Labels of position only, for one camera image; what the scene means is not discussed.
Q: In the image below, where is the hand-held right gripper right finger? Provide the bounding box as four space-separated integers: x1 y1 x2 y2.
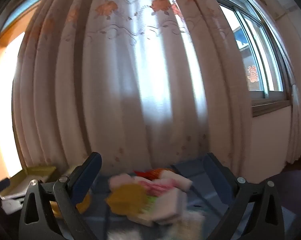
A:
203 152 283 240

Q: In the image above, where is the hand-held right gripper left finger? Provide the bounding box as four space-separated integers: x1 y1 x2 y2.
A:
18 152 102 240

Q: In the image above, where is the round gold tin pink label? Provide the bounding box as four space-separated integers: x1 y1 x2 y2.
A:
75 192 91 214

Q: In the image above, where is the yellow round scrubber pad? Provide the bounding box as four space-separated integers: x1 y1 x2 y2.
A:
106 183 151 217

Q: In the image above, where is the rectangular gold metal tin box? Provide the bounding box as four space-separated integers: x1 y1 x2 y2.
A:
0 165 57 201

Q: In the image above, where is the pink soft cloth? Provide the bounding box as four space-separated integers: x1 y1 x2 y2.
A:
138 179 177 197

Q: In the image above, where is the blue checked tablecloth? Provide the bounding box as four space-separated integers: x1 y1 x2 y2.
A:
48 155 296 240

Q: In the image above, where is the floral embroidered white curtain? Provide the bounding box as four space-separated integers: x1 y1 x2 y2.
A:
12 0 253 178

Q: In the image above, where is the white sheer side curtain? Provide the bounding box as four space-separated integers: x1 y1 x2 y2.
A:
289 82 301 163

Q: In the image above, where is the red paper window sticker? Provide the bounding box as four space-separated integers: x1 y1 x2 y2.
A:
247 65 260 83

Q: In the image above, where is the sliding glass window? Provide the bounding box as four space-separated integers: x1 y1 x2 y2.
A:
203 0 292 117

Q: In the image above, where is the wooden door frame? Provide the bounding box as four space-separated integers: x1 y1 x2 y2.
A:
0 5 41 180

